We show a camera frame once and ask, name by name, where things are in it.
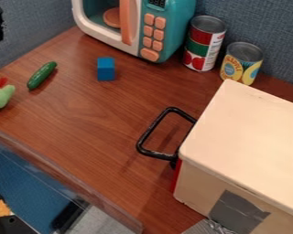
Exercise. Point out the cabinet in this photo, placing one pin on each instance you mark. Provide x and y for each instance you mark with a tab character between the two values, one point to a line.
242	152

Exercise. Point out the blue block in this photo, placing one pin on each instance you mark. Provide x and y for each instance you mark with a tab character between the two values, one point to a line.
106	69

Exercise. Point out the toy microwave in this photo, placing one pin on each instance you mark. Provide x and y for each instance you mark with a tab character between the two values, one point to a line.
153	24

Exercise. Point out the green toy cucumber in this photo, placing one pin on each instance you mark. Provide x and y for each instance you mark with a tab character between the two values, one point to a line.
41	75

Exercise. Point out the yellow can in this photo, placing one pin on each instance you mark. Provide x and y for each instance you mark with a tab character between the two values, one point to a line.
239	64

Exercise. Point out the red and green can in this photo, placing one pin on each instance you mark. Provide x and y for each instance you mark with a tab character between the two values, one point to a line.
203	44

